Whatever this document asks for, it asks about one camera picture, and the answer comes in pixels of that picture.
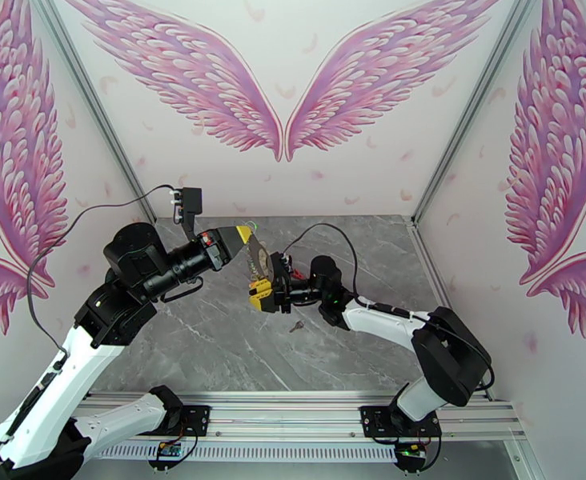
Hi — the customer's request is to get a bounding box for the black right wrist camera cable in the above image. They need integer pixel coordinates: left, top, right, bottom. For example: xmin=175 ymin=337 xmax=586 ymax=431
xmin=283 ymin=222 xmax=362 ymax=301

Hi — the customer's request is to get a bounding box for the aluminium mounting rail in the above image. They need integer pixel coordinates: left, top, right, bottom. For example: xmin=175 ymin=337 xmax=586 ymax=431
xmin=74 ymin=390 xmax=527 ymax=442

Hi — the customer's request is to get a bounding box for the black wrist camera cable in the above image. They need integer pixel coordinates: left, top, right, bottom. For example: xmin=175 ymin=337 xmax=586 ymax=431
xmin=283 ymin=222 xmax=362 ymax=301
xmin=26 ymin=182 xmax=180 ymax=358

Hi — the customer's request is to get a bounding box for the small green circuit board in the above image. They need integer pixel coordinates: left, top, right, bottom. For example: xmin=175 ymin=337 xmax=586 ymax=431
xmin=394 ymin=441 xmax=428 ymax=470
xmin=147 ymin=441 xmax=184 ymax=470

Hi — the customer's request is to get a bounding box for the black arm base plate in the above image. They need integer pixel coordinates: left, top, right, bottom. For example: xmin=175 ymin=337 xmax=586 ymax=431
xmin=359 ymin=404 xmax=444 ymax=440
xmin=172 ymin=404 xmax=212 ymax=439

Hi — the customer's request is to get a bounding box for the black left wrist camera cable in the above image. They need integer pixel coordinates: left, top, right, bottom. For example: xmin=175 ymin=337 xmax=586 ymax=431
xmin=26 ymin=182 xmax=180 ymax=358

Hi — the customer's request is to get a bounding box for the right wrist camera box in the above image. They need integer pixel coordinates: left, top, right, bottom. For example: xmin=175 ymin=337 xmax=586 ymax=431
xmin=268 ymin=250 xmax=295 ymax=285

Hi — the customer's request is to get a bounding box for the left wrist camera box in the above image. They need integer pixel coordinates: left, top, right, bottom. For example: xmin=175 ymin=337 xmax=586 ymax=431
xmin=172 ymin=186 xmax=204 ymax=241

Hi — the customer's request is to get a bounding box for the black keyring plate with rings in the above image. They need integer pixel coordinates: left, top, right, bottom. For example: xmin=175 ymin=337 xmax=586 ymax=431
xmin=244 ymin=235 xmax=276 ymax=295

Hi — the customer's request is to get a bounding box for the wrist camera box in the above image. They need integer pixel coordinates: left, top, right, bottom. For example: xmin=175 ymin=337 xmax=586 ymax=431
xmin=172 ymin=186 xmax=204 ymax=241
xmin=268 ymin=250 xmax=295 ymax=285

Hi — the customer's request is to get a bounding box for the dark grey front panel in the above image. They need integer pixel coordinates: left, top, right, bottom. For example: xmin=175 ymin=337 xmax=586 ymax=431
xmin=72 ymin=454 xmax=529 ymax=480

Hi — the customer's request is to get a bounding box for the white slotted cable duct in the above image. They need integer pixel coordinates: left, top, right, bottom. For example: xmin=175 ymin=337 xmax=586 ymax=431
xmin=90 ymin=442 xmax=399 ymax=462

